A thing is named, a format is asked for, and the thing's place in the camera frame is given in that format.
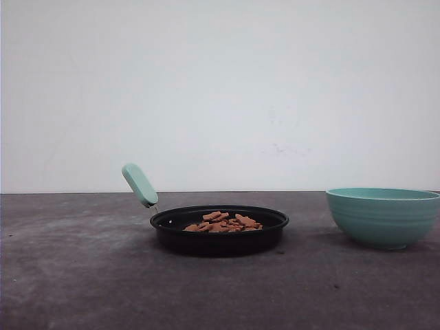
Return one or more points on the teal ceramic bowl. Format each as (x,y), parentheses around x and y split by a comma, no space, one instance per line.
(383,218)

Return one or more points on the black frying pan teal handle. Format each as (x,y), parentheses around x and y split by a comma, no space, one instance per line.
(169,226)

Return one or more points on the pile of brown beef cubes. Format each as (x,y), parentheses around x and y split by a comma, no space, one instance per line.
(224,222)

